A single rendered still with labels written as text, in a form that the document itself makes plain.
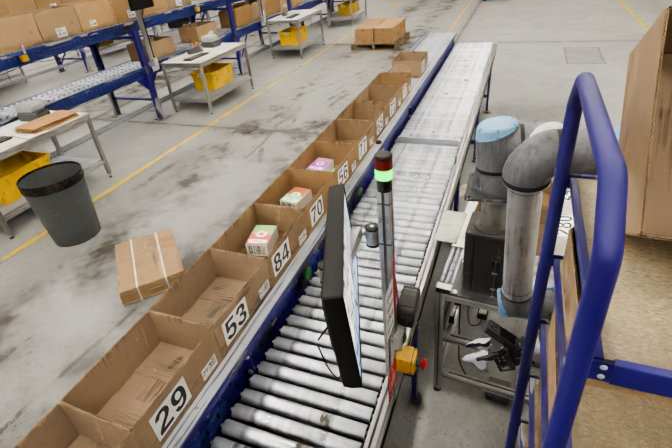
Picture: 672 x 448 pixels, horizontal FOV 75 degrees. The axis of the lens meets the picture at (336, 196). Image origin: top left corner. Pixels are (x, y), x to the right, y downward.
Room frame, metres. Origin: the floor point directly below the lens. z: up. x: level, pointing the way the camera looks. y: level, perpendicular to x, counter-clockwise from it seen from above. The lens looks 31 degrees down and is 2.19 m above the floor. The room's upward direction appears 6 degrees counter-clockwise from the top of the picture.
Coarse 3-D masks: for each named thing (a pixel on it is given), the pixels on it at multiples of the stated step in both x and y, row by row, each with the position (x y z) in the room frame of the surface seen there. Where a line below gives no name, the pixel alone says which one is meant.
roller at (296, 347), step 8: (280, 344) 1.28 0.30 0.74; (288, 344) 1.27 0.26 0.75; (296, 344) 1.27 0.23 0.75; (304, 344) 1.26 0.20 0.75; (296, 352) 1.25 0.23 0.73; (304, 352) 1.23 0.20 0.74; (312, 352) 1.22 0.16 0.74; (328, 352) 1.21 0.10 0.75; (328, 360) 1.19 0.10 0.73; (368, 360) 1.15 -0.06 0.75; (368, 368) 1.12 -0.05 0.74; (376, 368) 1.11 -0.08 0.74; (384, 368) 1.11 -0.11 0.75; (384, 376) 1.09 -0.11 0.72
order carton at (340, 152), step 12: (312, 144) 2.63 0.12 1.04; (324, 144) 2.63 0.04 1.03; (336, 144) 2.60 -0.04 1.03; (348, 144) 2.57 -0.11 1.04; (300, 156) 2.47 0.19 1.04; (312, 156) 2.61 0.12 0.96; (324, 156) 2.64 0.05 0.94; (336, 156) 2.60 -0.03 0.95; (348, 156) 2.41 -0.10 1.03; (300, 168) 2.45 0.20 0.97; (336, 168) 2.23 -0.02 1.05; (348, 168) 2.40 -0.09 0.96; (336, 180) 2.22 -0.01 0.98; (348, 180) 2.38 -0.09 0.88
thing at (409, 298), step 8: (408, 288) 1.17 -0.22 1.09; (416, 288) 1.16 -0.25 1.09; (400, 296) 1.14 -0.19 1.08; (408, 296) 1.12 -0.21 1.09; (416, 296) 1.12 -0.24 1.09; (400, 304) 1.10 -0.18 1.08; (408, 304) 1.09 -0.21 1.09; (416, 304) 1.10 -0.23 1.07; (400, 312) 1.08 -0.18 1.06; (408, 312) 1.07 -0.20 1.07; (408, 320) 1.09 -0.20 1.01
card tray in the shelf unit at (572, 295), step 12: (576, 252) 0.70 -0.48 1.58; (564, 264) 0.68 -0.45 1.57; (576, 264) 0.69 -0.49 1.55; (564, 276) 0.65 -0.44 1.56; (576, 276) 0.56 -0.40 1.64; (564, 288) 0.63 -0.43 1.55; (576, 288) 0.54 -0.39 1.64; (576, 300) 0.52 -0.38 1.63; (576, 312) 0.50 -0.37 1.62; (588, 384) 0.43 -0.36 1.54; (600, 384) 0.42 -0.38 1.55; (648, 396) 0.39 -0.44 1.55; (660, 396) 0.39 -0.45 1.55
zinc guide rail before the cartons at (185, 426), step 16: (432, 64) 4.75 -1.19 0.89; (400, 112) 3.42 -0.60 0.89; (368, 160) 2.61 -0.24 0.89; (352, 176) 2.41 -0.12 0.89; (320, 224) 1.92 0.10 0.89; (304, 256) 1.67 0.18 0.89; (288, 272) 1.56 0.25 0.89; (272, 304) 1.37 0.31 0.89; (256, 320) 1.29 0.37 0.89; (240, 336) 1.21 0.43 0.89; (240, 352) 1.13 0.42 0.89; (224, 368) 1.07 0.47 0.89; (208, 384) 1.01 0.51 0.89; (208, 400) 0.95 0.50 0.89; (192, 416) 0.89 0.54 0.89; (176, 432) 0.85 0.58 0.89
